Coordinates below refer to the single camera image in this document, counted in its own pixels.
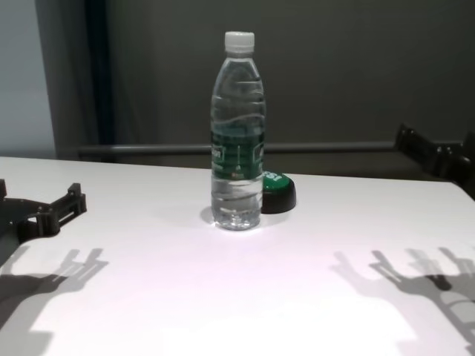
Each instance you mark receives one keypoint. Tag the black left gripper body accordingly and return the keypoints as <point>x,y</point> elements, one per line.
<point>11,226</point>

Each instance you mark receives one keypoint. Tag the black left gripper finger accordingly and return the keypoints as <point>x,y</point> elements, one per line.
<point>61,211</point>
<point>3,189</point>

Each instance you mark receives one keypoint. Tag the dark vertical frame post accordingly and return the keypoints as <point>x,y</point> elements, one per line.
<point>98,74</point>

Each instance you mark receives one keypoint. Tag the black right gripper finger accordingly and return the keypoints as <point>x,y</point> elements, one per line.
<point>417,146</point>
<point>468,146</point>

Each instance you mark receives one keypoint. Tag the thin grey horizontal rail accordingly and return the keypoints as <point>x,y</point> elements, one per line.
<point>237,149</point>

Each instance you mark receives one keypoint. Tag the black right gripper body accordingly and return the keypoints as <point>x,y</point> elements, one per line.
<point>458,167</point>

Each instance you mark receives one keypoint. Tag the green YES button black base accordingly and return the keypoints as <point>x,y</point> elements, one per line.
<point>279,193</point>

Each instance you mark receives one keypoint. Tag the clear water bottle green label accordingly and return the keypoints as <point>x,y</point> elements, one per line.
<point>238,148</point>

